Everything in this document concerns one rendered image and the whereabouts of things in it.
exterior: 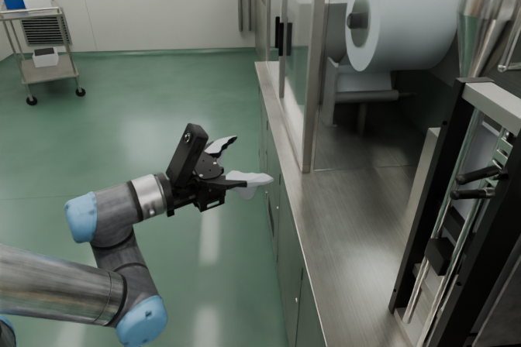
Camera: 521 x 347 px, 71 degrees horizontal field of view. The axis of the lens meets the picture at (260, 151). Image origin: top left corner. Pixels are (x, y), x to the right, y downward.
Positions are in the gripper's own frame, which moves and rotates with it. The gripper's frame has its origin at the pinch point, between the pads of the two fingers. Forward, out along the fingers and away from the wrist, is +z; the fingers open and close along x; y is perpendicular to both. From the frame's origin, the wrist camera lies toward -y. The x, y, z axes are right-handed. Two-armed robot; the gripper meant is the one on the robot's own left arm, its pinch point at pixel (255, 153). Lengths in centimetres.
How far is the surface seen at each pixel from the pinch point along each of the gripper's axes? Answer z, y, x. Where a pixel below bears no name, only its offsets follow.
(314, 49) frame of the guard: 35.2, -5.7, -27.0
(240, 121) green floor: 119, 154, -208
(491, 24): 48, -24, 10
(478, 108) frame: 17.0, -22.3, 28.3
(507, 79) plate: 80, -3, 6
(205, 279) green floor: 12, 133, -56
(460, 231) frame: 16.5, -3.6, 34.6
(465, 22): 47, -23, 5
